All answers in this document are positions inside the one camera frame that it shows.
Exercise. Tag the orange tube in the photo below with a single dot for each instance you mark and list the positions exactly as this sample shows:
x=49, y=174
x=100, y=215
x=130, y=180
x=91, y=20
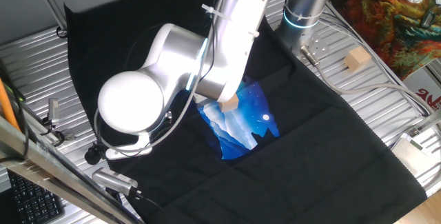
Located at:
x=7, y=107

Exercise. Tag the black cloth with blue print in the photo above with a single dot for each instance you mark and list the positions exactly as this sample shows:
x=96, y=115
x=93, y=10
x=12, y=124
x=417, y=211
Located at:
x=310, y=148

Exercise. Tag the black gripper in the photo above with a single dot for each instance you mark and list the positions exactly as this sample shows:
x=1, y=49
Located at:
x=167, y=117

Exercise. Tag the aluminium camera bracket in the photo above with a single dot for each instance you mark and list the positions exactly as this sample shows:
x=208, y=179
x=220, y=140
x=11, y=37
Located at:
x=69, y=136

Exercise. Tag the small silver exterior camera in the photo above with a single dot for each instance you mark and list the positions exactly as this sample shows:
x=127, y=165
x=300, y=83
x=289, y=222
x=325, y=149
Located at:
x=53, y=110

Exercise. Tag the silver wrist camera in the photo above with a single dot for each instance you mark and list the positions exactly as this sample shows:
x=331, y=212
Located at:
x=127, y=150

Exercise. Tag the small dark metal object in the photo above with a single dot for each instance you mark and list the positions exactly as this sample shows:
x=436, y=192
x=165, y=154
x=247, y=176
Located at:
x=427, y=19

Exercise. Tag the silver ribbed exterior camera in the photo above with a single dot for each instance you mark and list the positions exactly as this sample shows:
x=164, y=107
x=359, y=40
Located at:
x=113, y=180

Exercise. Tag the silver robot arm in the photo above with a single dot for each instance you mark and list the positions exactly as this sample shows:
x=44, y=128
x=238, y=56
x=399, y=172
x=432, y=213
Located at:
x=224, y=45

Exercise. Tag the black keyboard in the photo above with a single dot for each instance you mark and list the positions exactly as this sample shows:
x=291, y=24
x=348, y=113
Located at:
x=34, y=203

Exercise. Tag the wooden cube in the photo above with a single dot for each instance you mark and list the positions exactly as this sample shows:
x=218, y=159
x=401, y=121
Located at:
x=356, y=58
x=230, y=106

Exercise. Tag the white flat device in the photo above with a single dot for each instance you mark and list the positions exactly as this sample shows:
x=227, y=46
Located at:
x=413, y=155

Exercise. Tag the white panel with red logo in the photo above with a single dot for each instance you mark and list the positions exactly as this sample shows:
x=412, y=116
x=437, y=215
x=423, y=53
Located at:
x=427, y=94

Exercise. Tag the colourful patterned cloth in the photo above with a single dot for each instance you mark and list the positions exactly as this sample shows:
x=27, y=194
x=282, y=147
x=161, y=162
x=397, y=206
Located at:
x=379, y=27

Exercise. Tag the thin metal pole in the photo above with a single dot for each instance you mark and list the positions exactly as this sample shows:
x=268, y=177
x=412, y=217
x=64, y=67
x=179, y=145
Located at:
x=48, y=1

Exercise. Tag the aluminium frame beam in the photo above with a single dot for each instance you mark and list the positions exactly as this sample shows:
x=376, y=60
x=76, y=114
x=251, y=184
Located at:
x=51, y=179

